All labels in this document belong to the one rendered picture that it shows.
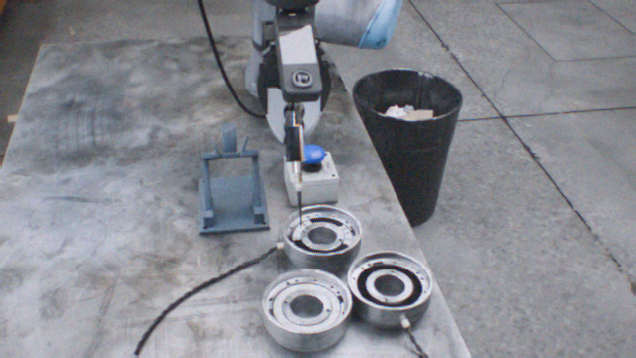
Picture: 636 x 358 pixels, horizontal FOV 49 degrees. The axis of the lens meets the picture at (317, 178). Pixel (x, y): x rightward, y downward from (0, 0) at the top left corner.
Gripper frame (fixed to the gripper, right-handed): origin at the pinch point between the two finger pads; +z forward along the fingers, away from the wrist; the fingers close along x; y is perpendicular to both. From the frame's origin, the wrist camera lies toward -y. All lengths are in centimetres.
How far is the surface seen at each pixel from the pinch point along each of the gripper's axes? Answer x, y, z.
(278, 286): 3.9, -18.3, 10.1
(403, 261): -12.5, -15.6, 10.0
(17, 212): 39.7, 4.3, 13.0
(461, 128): -85, 148, 94
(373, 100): -39, 113, 59
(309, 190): -2.5, 1.4, 10.4
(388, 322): -8.4, -24.7, 11.1
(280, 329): 4.4, -25.8, 9.4
